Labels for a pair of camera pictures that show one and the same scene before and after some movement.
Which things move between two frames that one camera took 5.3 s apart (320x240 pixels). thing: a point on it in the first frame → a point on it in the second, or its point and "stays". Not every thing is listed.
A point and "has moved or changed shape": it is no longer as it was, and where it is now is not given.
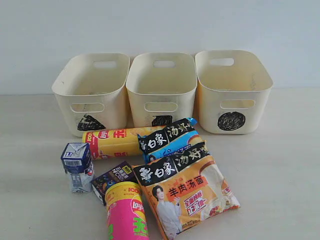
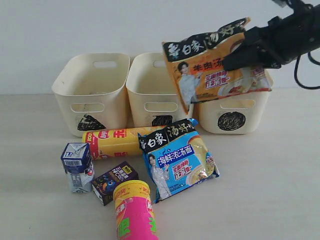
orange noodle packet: [185, 191] → [195, 65]
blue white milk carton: [78, 164] stays
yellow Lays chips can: [115, 143] stays
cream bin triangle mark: [91, 91] stays
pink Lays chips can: [126, 217] has moved or changed shape
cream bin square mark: [161, 87] stays
